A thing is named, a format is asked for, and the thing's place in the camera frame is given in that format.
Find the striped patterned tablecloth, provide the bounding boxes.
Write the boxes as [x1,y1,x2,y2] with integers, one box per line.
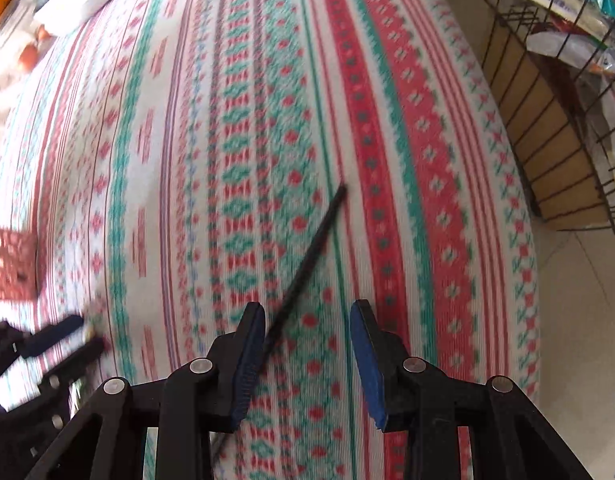
[0,0,541,480]

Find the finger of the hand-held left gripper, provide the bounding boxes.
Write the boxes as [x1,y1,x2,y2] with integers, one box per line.
[40,337,106,389]
[20,314,86,360]

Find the brown cardboard sheet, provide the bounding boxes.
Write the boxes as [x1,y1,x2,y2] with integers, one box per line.
[482,35,609,227]

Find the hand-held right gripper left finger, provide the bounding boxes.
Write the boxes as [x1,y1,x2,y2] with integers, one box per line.
[25,301,266,480]

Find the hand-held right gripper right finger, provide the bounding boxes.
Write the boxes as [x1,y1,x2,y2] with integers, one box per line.
[350,298,596,480]

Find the black wire rack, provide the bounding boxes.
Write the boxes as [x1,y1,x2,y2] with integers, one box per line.
[481,0,615,237]

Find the red perforated utensil basket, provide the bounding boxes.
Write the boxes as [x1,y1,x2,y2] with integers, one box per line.
[0,224,39,302]

